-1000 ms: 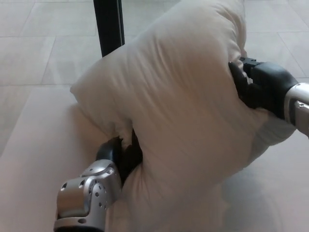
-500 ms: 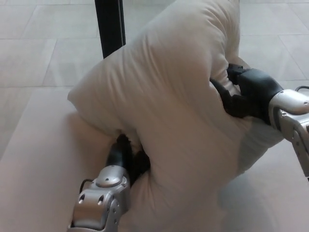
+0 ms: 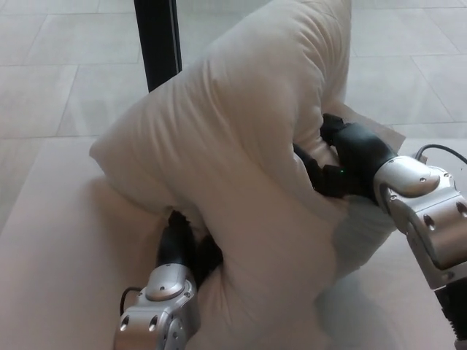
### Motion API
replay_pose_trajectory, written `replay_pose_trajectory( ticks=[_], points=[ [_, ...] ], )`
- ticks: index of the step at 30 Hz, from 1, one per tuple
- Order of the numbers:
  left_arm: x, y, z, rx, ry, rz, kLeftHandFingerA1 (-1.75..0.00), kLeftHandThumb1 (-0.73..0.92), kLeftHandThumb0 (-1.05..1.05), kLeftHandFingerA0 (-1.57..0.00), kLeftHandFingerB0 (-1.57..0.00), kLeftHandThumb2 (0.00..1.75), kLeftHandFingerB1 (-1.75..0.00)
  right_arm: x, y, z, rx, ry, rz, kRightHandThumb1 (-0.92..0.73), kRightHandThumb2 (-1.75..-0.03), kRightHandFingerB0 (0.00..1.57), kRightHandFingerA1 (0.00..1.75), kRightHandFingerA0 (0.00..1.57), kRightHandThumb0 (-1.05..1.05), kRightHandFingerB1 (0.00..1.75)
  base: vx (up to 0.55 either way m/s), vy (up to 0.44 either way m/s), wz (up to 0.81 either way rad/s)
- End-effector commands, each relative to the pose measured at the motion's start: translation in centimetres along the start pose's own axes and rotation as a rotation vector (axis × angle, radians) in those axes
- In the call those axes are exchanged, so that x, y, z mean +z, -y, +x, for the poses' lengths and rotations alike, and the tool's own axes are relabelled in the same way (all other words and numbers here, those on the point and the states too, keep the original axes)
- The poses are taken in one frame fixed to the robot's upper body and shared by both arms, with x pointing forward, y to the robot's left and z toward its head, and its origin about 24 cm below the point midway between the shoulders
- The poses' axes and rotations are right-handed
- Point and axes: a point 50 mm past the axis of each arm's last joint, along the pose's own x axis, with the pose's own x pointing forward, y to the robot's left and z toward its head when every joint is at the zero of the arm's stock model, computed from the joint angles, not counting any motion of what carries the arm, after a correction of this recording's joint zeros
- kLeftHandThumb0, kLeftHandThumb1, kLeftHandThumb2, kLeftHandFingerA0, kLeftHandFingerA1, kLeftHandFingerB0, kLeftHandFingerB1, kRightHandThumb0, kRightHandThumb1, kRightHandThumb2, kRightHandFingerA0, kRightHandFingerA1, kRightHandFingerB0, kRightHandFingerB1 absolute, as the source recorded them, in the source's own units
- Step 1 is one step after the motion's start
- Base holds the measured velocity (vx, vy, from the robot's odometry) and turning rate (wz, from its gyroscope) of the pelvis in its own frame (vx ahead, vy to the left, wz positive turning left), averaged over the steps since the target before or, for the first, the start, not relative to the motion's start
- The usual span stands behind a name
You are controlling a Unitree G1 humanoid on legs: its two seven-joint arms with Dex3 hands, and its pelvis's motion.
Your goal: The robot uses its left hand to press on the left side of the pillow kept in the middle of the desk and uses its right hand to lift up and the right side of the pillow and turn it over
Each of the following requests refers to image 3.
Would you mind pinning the black metal post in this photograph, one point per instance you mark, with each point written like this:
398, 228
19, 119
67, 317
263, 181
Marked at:
157, 40

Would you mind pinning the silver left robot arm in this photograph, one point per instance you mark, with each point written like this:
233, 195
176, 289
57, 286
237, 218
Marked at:
160, 313

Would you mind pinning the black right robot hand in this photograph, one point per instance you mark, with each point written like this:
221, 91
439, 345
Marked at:
357, 153

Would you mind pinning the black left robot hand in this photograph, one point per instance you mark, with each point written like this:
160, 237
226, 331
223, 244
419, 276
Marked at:
175, 242

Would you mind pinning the white square pillow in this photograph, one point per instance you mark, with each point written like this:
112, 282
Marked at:
226, 138

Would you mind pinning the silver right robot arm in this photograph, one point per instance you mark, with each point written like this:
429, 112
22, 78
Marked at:
423, 211

